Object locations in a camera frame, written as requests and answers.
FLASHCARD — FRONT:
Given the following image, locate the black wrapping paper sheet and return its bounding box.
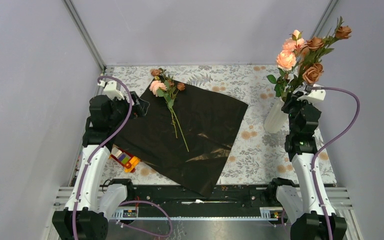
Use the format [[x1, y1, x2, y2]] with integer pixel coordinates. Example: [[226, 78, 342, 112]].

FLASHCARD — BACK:
[[114, 85, 248, 198]]

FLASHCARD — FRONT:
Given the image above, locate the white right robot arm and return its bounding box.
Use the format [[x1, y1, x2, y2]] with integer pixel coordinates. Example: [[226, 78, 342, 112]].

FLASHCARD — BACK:
[[266, 91, 348, 240]]

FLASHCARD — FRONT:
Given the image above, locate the aluminium frame rail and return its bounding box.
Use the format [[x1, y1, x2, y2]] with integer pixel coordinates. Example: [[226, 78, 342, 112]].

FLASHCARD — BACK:
[[62, 0, 107, 73]]

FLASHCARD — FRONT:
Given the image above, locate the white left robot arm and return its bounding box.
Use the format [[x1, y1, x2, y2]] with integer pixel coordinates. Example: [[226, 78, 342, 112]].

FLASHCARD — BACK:
[[52, 91, 150, 240]]

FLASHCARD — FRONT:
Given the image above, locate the brown rose spray stem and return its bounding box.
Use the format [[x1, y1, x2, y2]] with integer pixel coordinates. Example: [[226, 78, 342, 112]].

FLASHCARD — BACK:
[[278, 17, 352, 101]]

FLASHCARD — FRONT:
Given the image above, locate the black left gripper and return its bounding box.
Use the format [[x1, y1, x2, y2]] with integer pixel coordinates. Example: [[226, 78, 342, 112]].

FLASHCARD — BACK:
[[108, 91, 149, 127]]

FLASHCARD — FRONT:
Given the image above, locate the peach rose spray stem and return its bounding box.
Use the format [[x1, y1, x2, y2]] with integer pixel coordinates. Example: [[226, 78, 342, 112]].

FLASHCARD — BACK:
[[148, 76, 190, 153]]

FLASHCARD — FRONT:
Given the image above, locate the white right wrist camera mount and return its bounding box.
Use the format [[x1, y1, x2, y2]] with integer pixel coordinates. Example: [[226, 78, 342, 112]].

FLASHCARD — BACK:
[[302, 84, 326, 104]]

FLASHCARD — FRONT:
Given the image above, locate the large peach rose stem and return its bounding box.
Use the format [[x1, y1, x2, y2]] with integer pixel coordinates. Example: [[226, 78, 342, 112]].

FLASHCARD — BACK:
[[266, 29, 308, 100]]

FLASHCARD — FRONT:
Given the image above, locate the orange toy block cart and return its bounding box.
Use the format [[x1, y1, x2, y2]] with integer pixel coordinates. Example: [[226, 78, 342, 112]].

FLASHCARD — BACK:
[[110, 146, 141, 173]]

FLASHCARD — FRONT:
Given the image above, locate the white ribbed ceramic vase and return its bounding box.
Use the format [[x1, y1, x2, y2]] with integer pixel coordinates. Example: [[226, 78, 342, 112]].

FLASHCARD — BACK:
[[263, 98, 288, 134]]

